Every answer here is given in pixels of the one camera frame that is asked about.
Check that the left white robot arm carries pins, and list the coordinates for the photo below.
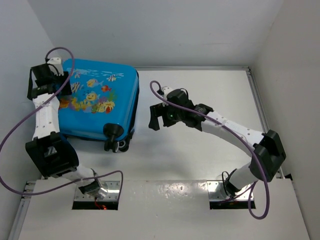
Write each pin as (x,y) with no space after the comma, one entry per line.
(49,149)

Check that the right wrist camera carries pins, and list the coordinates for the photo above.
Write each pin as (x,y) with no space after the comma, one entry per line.
(180,97)

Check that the blue suitcase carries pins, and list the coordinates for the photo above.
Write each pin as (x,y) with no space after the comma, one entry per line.
(103,103)

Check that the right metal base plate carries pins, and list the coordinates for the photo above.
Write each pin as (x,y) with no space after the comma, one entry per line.
(216,192)

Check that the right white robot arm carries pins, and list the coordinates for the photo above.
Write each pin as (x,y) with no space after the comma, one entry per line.
(265,148)

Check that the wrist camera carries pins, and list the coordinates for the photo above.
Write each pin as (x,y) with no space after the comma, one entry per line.
(44,79)
(180,97)

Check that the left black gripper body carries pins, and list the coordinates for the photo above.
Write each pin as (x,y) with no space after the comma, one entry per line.
(60,80)

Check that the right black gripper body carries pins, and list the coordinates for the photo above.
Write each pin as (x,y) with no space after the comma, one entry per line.
(174,116)

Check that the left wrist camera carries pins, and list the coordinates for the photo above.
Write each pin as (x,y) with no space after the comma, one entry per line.
(44,79)

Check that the metal base plate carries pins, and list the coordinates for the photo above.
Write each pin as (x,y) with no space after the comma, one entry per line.
(216,192)
(109,192)

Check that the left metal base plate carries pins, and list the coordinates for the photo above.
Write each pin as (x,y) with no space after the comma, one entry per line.
(109,192)

